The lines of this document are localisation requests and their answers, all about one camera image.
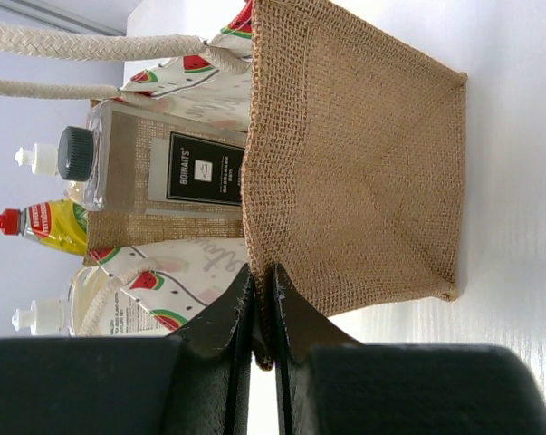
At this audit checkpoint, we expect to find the left aluminium frame post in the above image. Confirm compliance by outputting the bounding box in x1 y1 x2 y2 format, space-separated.
0 0 125 36

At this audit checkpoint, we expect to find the white cap amber bottle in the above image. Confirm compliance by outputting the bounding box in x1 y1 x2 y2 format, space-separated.
14 143 83 205
11 266 168 337

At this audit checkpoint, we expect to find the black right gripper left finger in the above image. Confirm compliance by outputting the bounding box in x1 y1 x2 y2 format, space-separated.
0 267 254 434

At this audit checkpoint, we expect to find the red cap yellow liquid bottle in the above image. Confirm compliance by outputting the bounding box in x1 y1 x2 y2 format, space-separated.
0 199 88 256

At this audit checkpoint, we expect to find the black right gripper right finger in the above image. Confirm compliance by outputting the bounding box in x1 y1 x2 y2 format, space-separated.
270 265 546 434

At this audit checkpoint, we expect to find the burlap watermelon print canvas bag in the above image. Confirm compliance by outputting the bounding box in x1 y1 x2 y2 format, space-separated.
0 1 466 369

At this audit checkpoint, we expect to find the dark cap clear square bottle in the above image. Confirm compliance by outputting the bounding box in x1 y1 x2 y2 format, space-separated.
57 101 246 220

